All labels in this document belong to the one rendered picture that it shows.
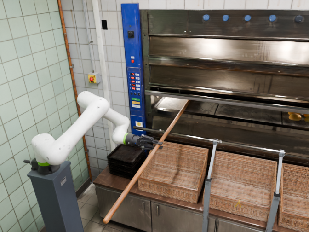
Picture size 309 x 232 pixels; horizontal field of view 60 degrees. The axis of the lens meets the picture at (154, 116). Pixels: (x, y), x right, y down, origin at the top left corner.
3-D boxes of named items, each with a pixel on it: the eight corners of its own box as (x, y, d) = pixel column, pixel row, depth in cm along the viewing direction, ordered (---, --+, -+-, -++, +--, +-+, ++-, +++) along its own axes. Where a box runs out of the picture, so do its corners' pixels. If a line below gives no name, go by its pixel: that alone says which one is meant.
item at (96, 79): (92, 80, 276) (91, 71, 271) (100, 81, 272) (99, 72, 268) (88, 83, 270) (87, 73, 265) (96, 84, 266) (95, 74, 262)
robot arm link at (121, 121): (89, 113, 197) (100, 114, 191) (94, 100, 200) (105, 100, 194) (120, 130, 225) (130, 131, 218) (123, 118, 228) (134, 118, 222)
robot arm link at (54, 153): (46, 162, 151) (106, 95, 169) (33, 151, 161) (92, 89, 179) (60, 172, 160) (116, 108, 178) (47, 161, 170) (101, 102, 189)
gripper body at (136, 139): (135, 133, 211) (146, 135, 208) (136, 142, 215) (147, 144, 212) (131, 138, 205) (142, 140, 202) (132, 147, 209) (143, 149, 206)
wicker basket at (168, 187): (155, 160, 287) (155, 138, 275) (208, 171, 269) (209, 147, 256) (137, 190, 247) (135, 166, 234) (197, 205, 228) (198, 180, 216)
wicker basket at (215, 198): (212, 172, 267) (214, 149, 254) (272, 184, 247) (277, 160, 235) (201, 206, 227) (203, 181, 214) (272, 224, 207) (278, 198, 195)
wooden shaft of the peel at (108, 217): (107, 225, 139) (106, 221, 138) (102, 223, 140) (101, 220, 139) (191, 100, 280) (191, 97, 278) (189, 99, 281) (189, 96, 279)
